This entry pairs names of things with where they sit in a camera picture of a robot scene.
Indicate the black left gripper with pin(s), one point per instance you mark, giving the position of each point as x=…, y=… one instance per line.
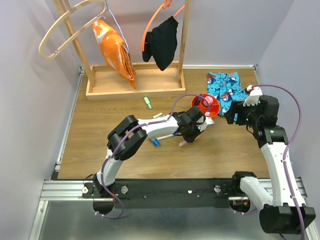
x=191, y=139

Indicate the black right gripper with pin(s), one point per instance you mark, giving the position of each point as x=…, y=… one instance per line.
x=237, y=106

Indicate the pink highlighter yellow cap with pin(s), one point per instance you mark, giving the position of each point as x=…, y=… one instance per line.
x=183, y=143

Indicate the pink cap marker tube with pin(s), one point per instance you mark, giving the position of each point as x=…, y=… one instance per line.
x=208, y=101

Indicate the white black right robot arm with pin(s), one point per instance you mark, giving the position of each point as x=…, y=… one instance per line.
x=284, y=211

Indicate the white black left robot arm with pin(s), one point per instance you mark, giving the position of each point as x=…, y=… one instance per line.
x=128, y=136

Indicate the orange round divided organizer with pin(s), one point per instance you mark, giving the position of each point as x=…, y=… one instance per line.
x=212, y=111

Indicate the blue shark print cloth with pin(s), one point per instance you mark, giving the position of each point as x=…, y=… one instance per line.
x=225, y=88

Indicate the grey white eraser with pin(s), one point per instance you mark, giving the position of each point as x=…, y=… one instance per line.
x=157, y=115

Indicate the grey glue stick blue cap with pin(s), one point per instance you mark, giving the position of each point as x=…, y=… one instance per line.
x=155, y=141

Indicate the mint green highlighter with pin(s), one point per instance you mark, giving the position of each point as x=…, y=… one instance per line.
x=147, y=102

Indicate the wooden rack base tray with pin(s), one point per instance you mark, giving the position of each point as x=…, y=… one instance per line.
x=150, y=81

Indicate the black hanging garment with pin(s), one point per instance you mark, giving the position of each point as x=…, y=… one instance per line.
x=161, y=43

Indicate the orange white folded cloth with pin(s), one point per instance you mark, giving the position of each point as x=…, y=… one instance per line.
x=114, y=51

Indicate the wooden clothes hanger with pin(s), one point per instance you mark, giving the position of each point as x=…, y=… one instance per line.
x=65, y=19

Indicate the wooden clothes rack posts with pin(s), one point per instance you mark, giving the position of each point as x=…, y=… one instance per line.
x=87, y=68

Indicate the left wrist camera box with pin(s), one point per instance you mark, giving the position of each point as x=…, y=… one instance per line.
x=208, y=121

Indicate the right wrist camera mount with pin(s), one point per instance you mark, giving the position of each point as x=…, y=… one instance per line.
x=254, y=93

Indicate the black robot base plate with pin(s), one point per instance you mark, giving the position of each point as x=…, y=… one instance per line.
x=166, y=193

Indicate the blue wire hanger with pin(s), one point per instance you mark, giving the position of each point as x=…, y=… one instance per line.
x=118, y=25

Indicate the aluminium frame rail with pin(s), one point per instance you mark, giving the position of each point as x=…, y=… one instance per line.
x=54, y=190

